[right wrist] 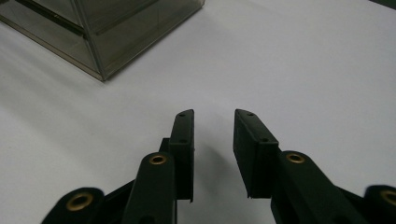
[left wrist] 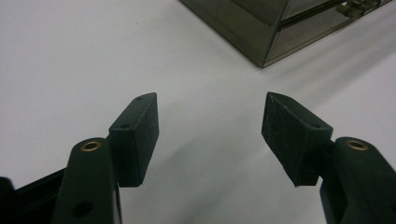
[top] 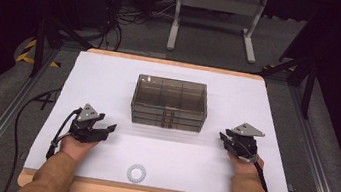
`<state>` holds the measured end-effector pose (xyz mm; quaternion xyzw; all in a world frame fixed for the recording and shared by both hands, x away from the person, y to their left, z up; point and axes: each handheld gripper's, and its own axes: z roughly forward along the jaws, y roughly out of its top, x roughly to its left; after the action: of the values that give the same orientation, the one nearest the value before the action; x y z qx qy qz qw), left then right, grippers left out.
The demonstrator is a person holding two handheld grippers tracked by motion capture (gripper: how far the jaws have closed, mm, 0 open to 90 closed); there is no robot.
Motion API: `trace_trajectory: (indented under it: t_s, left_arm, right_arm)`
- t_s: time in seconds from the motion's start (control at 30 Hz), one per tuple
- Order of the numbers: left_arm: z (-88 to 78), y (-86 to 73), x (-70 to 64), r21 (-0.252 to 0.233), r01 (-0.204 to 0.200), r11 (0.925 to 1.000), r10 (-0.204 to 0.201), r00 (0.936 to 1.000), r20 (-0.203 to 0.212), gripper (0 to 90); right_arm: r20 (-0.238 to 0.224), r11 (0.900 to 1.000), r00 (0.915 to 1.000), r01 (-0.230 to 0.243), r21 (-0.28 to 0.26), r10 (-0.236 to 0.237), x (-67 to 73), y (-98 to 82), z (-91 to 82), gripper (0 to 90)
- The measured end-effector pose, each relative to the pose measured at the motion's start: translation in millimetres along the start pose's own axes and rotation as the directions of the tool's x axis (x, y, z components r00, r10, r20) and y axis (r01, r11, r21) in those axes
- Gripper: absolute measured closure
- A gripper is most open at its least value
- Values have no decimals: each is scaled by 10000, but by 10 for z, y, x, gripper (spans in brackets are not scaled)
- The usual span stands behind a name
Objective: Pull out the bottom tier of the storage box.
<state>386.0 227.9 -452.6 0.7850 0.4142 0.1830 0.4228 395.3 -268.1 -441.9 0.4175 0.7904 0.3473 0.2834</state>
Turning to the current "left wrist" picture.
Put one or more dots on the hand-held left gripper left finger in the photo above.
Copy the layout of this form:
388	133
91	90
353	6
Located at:
134	146

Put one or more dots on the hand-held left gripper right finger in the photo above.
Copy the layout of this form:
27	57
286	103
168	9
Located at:
289	140

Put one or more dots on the smoky transparent plastic drawer cabinet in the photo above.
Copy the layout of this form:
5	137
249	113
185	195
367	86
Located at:
236	28

